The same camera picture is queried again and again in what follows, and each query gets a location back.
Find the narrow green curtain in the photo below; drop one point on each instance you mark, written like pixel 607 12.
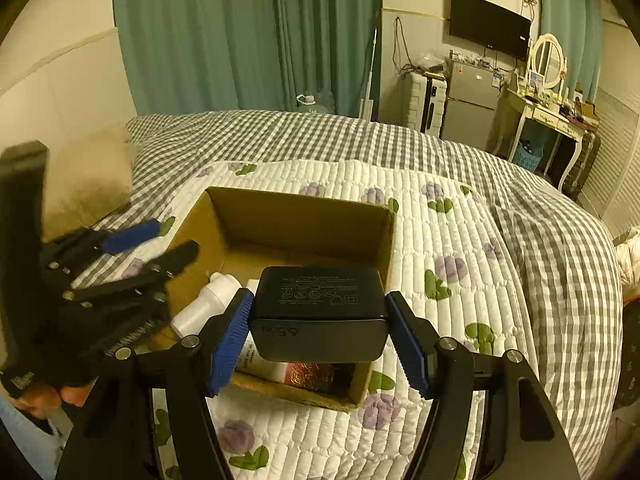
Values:
pixel 570 25

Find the black wall television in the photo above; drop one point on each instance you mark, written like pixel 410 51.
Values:
pixel 490 25

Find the blue basket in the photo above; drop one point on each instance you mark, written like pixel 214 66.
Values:
pixel 529 155

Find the white mop pole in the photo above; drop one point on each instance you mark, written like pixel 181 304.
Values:
pixel 369 80

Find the white plastic bottle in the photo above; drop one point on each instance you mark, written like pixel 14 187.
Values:
pixel 200 310

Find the white dressing table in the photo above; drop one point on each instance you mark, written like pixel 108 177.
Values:
pixel 550 117

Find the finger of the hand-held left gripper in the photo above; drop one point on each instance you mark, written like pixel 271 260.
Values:
pixel 127 238
pixel 172 259

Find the white louvred wardrobe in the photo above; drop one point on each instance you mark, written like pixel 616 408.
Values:
pixel 620 150

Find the white floral quilt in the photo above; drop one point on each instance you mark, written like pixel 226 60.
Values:
pixel 450 220

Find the tan pillow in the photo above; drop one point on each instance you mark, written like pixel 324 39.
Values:
pixel 85 185

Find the clear water jug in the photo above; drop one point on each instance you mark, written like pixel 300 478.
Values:
pixel 312 102

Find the white oval vanity mirror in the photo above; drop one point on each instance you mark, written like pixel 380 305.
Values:
pixel 547 62

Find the red patterned small box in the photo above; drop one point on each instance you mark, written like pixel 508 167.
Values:
pixel 310 376

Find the white padded jacket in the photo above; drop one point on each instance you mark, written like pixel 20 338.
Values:
pixel 631 260

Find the dark printed garment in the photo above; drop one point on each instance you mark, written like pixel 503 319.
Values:
pixel 631 350

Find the silver small fridge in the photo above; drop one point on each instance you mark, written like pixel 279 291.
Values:
pixel 470 105

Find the clear plastic bag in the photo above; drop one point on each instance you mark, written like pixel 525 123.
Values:
pixel 430 62

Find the dark suitcase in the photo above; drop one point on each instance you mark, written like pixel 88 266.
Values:
pixel 585 165

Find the person's left hand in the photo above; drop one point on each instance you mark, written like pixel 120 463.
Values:
pixel 40 400

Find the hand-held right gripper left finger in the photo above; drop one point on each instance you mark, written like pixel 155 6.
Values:
pixel 230 340

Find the person's left forearm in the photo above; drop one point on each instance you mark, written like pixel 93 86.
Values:
pixel 22 445

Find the black power adapter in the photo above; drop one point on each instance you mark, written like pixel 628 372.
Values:
pixel 315 310

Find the white ribbed suitcase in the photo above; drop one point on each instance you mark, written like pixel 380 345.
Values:
pixel 420 105

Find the cardboard box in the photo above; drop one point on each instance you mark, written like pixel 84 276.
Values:
pixel 300 215

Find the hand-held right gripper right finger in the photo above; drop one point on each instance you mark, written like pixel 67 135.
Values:
pixel 410 345

